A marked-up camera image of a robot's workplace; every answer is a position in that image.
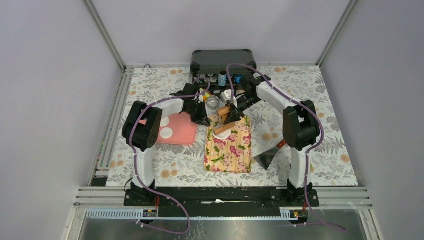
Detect black poker chip case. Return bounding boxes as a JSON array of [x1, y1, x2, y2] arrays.
[[190, 49, 257, 96]]

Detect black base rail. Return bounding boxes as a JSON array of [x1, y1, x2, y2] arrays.
[[123, 185, 320, 218]]

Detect white dough ball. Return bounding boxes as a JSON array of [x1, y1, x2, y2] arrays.
[[212, 129, 231, 140]]

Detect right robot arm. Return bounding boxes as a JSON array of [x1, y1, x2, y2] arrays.
[[220, 75, 324, 206]]

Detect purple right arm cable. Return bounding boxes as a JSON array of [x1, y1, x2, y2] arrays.
[[225, 63, 347, 234]]

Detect white dough wrapper lower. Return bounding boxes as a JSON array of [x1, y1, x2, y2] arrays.
[[159, 127, 174, 139]]

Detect floral yellow tray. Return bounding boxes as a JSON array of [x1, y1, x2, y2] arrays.
[[203, 115, 253, 174]]

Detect white dough wrapper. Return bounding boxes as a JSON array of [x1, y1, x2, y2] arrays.
[[160, 117, 170, 128], [159, 127, 174, 139]]

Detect blue small blind button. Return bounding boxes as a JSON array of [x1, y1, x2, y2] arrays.
[[234, 75, 243, 84]]

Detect pink plastic tray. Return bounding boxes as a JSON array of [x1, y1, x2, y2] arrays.
[[156, 112, 198, 146]]

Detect orange green sticky notes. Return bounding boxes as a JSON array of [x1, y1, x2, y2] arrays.
[[203, 92, 212, 102]]

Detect wooden double-ended rolling pin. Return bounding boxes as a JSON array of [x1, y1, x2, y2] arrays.
[[214, 106, 236, 135]]

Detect white dough wrapper upper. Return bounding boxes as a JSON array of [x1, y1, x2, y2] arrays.
[[160, 117, 170, 128]]

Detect round metal cutter ring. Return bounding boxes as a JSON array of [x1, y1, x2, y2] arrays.
[[205, 96, 221, 110]]

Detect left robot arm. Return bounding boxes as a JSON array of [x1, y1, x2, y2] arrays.
[[122, 83, 211, 206]]

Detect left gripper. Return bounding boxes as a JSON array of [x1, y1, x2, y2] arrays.
[[184, 100, 210, 127]]

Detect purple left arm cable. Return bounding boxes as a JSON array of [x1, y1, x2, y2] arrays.
[[128, 76, 212, 235]]

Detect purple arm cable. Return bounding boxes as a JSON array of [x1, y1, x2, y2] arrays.
[[128, 76, 212, 235], [225, 63, 347, 234]]

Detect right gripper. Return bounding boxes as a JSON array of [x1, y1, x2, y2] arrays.
[[221, 94, 261, 126]]

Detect blue white chip stack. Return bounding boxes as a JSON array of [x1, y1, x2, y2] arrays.
[[217, 71, 227, 87]]

